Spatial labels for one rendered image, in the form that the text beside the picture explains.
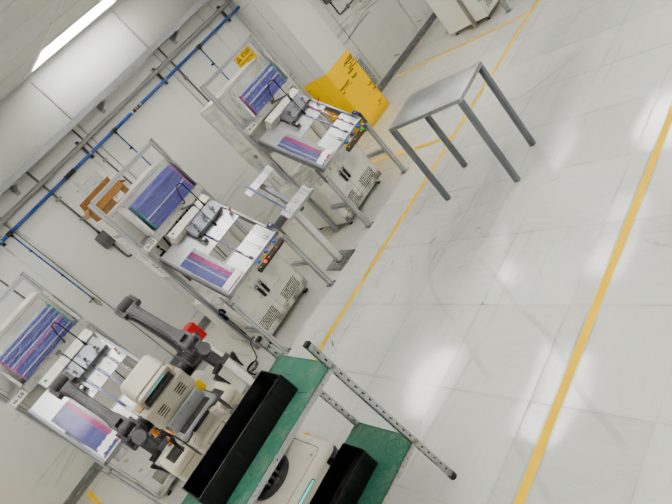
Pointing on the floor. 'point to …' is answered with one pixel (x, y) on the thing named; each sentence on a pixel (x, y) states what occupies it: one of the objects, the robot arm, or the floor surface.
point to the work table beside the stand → (423, 100)
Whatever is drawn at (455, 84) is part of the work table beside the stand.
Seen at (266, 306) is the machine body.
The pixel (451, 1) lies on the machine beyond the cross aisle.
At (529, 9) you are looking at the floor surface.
